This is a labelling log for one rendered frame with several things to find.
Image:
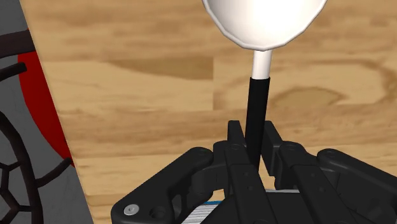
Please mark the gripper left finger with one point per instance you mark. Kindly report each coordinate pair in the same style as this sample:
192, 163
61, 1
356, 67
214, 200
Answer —
238, 173

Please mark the dark frame chair red seat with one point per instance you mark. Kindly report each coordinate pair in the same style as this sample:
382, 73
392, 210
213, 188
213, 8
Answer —
34, 93

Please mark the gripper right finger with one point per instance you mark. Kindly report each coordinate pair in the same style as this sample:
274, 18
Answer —
325, 186

